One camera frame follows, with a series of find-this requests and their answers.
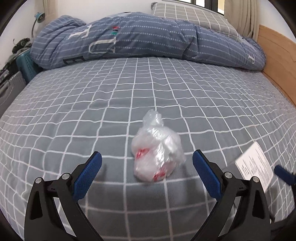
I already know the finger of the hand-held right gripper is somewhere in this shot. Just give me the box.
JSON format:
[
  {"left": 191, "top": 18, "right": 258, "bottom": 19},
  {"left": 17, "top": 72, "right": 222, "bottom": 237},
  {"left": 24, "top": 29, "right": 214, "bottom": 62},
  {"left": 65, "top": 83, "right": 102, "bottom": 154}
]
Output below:
[{"left": 274, "top": 165, "right": 296, "bottom": 186}]

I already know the wooden headboard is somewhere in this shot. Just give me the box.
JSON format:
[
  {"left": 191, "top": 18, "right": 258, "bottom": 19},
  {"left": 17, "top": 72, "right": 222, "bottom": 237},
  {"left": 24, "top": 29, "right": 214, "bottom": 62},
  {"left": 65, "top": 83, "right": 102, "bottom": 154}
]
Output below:
[{"left": 255, "top": 24, "right": 296, "bottom": 107}]

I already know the teal suitcase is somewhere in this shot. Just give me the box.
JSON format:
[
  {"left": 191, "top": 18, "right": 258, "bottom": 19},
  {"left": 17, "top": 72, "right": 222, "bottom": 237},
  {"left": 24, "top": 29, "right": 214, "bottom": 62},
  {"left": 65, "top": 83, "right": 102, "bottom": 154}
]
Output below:
[{"left": 16, "top": 50, "right": 38, "bottom": 82}]

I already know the grey checked pillow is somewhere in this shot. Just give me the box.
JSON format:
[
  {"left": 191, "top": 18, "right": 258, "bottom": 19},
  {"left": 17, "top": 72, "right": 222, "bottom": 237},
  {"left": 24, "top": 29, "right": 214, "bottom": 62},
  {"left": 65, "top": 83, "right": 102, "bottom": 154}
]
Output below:
[{"left": 151, "top": 2, "right": 242, "bottom": 39}]

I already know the blue striped quilt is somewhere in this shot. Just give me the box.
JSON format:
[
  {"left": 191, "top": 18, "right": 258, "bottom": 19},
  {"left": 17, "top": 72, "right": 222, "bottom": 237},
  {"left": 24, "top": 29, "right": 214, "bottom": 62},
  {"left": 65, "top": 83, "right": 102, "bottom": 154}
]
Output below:
[{"left": 31, "top": 12, "right": 266, "bottom": 70}]

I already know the grey suitcase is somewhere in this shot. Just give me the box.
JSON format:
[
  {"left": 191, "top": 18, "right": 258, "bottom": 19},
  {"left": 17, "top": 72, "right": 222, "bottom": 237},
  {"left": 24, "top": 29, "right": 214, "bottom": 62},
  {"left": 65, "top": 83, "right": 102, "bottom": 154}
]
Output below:
[{"left": 0, "top": 71, "right": 27, "bottom": 112}]

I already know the dark framed window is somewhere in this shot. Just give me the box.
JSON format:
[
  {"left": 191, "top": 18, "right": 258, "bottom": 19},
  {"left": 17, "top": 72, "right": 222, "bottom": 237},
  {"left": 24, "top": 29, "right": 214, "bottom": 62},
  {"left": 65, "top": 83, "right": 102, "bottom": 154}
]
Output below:
[{"left": 190, "top": 0, "right": 226, "bottom": 13}]

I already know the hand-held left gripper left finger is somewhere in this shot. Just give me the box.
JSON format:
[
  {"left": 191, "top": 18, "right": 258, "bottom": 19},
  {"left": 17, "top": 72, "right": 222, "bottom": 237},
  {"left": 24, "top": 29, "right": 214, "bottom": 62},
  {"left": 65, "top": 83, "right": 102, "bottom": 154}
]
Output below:
[{"left": 24, "top": 151, "right": 104, "bottom": 241}]

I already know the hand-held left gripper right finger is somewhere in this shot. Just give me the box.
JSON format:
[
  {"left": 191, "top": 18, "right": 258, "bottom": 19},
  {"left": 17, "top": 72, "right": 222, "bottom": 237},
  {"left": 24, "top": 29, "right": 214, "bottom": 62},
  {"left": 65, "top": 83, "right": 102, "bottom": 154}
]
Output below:
[{"left": 191, "top": 149, "right": 273, "bottom": 241}]

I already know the beige curtain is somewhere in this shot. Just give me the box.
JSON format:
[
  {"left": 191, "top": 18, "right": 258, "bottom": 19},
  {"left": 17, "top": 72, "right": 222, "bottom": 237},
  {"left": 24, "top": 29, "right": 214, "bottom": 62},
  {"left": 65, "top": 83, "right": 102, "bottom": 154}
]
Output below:
[{"left": 224, "top": 0, "right": 260, "bottom": 41}]

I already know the white plastic bag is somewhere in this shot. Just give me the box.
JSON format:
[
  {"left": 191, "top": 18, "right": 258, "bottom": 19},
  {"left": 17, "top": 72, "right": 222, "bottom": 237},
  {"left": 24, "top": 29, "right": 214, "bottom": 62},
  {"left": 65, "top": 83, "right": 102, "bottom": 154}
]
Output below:
[{"left": 131, "top": 109, "right": 186, "bottom": 182}]

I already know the blue desk lamp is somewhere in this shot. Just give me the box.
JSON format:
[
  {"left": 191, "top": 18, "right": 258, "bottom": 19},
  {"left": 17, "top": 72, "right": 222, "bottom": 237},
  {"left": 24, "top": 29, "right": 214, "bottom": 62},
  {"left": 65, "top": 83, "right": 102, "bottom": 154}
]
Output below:
[{"left": 31, "top": 12, "right": 45, "bottom": 39}]

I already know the pile of dark clutter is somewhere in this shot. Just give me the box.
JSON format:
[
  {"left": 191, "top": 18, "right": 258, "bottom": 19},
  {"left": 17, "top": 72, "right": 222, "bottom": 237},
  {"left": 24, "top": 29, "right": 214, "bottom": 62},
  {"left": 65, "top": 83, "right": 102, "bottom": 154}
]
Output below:
[{"left": 0, "top": 52, "right": 19, "bottom": 79}]

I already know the black tangled object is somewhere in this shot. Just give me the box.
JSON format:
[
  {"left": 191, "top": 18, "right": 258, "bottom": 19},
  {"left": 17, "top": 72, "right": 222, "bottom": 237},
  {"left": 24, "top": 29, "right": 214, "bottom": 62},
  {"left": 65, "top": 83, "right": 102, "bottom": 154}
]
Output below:
[{"left": 11, "top": 38, "right": 31, "bottom": 52}]

